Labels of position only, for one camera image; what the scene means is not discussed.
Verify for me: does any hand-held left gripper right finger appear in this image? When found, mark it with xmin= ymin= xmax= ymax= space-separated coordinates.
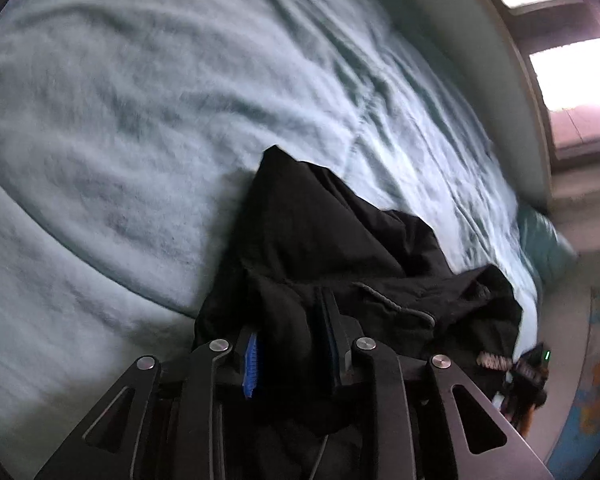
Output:
xmin=317 ymin=287 xmax=553 ymax=480

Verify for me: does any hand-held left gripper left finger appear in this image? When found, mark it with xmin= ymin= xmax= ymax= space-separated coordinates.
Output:
xmin=35 ymin=327 xmax=261 ymax=480

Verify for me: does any black hooded jacket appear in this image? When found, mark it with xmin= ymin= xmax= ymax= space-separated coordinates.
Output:
xmin=192 ymin=145 xmax=524 ymax=480

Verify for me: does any light blue pillow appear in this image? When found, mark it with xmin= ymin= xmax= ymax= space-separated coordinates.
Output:
xmin=515 ymin=202 xmax=580 ymax=283

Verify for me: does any light blue quilt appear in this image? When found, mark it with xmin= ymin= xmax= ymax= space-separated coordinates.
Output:
xmin=0 ymin=0 xmax=543 ymax=466

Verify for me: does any grey framed window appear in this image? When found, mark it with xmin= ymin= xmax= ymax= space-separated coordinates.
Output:
xmin=455 ymin=0 xmax=600 ymax=211

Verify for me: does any colourful wall map poster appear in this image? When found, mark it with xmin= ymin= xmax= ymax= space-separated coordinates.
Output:
xmin=545 ymin=285 xmax=600 ymax=480

